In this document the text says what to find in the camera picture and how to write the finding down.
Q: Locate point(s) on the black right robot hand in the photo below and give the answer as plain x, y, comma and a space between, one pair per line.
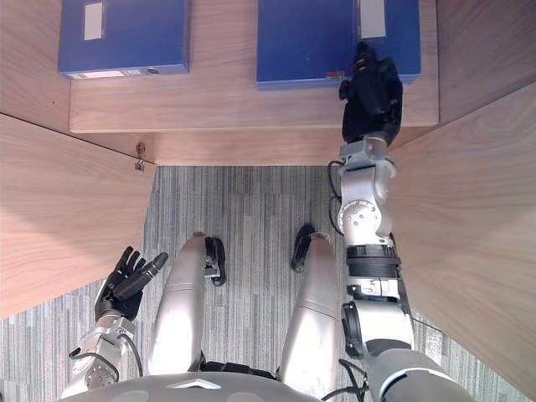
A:
372, 100

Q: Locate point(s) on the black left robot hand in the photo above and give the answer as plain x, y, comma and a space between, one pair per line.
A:
121, 293

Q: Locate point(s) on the blue file folder box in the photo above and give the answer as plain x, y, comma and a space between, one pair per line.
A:
123, 37
305, 42

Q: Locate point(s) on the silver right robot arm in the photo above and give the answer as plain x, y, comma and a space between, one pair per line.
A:
377, 272

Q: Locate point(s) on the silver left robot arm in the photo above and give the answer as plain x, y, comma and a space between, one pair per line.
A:
98, 360

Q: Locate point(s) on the wooden cabinet door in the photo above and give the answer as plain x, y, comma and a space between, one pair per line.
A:
469, 234
63, 209

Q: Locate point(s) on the wooden cabinet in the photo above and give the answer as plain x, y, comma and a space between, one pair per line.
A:
251, 113

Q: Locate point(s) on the metal door hinge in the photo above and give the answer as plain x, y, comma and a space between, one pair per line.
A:
140, 158

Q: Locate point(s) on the silver left robot leg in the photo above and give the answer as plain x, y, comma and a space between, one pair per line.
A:
180, 305

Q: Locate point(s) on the silver robot leg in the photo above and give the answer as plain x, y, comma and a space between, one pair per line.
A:
180, 305
312, 310

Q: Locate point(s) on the dark left robot foot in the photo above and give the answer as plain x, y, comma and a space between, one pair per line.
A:
215, 259

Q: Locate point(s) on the dark robot foot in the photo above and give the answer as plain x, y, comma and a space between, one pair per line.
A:
215, 259
300, 249

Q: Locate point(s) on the grey robot torso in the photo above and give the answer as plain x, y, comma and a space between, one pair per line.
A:
192, 387

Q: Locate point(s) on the dark right robot foot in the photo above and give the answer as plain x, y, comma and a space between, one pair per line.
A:
300, 249

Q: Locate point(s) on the silver right robot leg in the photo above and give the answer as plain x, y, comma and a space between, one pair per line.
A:
312, 310

